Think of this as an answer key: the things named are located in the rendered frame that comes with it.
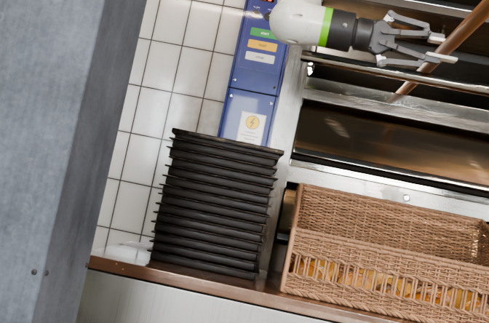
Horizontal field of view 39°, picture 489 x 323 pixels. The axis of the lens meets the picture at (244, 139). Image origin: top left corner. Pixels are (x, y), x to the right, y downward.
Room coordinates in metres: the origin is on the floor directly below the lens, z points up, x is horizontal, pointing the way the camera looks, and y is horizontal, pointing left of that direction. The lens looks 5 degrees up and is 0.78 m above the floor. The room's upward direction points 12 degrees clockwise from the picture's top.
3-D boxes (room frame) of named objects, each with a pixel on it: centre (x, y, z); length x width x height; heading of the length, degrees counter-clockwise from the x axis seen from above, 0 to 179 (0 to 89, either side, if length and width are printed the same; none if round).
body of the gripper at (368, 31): (1.53, -0.24, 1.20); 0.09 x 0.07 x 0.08; 85
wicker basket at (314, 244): (1.79, -0.44, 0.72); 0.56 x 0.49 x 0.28; 85
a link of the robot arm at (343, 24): (1.54, -0.17, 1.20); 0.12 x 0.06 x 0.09; 175
